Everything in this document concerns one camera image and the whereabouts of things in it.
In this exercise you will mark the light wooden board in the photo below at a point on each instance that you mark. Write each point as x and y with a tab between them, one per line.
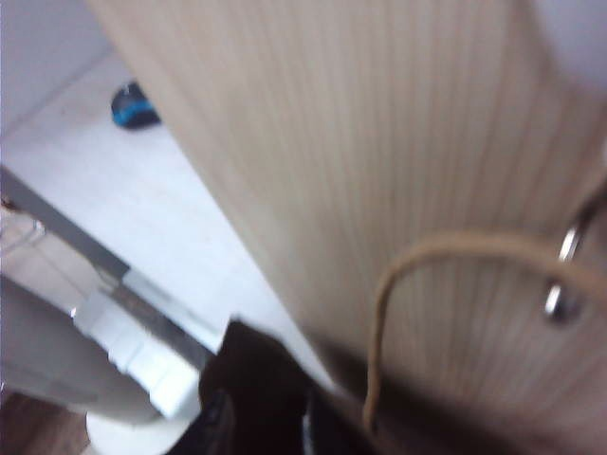
332	142

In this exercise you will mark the metal hook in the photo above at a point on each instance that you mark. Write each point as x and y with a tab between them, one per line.
562	303

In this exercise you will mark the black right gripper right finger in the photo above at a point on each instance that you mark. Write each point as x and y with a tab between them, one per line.
336	426

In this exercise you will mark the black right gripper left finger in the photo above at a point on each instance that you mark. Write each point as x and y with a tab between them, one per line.
256	379

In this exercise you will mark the black and blue mouse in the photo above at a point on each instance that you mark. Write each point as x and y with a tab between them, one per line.
134	109

